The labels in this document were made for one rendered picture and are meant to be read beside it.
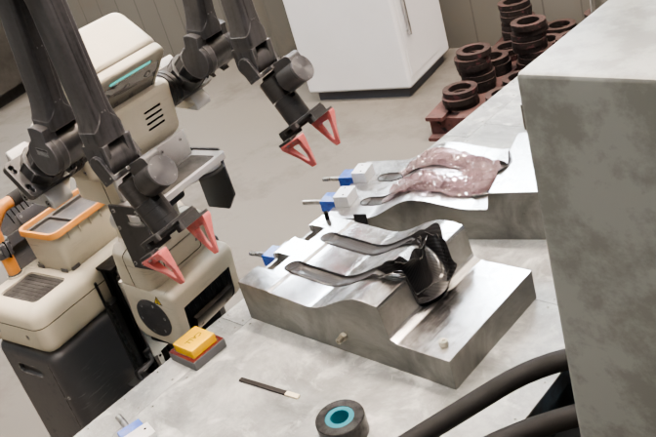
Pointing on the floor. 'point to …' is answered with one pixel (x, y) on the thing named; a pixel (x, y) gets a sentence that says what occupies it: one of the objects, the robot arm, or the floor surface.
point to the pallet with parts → (496, 61)
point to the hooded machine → (362, 17)
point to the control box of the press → (601, 203)
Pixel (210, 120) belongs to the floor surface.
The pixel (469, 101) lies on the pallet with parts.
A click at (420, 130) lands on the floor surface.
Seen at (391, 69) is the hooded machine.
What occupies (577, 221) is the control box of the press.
